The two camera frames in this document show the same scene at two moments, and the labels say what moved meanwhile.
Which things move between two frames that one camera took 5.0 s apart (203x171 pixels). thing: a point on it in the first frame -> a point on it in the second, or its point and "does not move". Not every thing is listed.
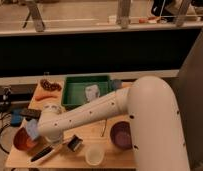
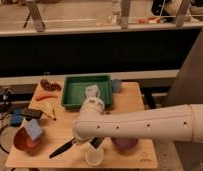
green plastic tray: x=74 y=89 does not move
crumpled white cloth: x=92 y=92 does not move
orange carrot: x=41 y=97 does not move
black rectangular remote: x=31 y=113 does not move
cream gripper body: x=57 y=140 -> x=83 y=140
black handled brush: x=72 y=143 -> x=95 y=142
